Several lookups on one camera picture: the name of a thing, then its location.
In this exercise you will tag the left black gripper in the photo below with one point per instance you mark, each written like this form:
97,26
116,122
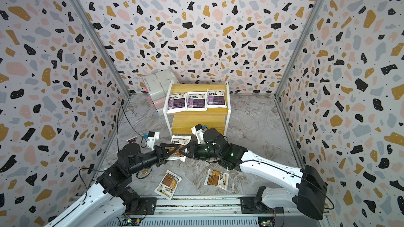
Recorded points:
161,157

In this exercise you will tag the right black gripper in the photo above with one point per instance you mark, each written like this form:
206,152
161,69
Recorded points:
193,151

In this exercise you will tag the brown coffee bag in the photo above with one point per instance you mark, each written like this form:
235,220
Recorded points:
181,140
168,185
217,179

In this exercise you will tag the two-tier wooden white shelf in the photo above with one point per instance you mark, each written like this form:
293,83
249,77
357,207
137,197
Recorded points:
183,121

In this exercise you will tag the purple coffee bag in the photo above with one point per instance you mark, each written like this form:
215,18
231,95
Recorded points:
197,101
216,99
176,103

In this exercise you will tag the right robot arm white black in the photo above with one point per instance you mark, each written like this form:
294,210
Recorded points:
305,189

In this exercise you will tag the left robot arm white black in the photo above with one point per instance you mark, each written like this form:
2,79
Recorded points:
111,196

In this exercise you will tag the white box behind shelf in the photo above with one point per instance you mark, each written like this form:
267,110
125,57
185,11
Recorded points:
157,84

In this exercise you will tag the triangular warning sticker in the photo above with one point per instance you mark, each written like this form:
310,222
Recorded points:
132,140

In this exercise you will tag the pink item beside box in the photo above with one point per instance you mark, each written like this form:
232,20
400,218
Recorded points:
159,104

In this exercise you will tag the left corner aluminium profile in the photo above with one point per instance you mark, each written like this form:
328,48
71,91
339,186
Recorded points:
77,6

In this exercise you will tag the corner aluminium profile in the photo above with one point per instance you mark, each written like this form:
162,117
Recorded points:
299,46
77,6

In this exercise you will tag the right corner aluminium profile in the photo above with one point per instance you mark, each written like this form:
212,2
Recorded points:
299,46

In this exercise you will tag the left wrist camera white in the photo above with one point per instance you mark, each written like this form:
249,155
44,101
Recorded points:
151,139

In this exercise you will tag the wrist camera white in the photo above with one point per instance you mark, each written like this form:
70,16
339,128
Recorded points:
199,131
151,139

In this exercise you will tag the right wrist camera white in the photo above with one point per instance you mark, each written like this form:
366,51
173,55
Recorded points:
199,131

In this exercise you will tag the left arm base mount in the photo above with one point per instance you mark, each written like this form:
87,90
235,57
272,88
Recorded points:
142,206

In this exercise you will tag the aluminium front rail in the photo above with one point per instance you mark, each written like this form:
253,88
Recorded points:
214,211

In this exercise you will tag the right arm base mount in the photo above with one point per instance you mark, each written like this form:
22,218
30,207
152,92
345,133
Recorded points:
251,205

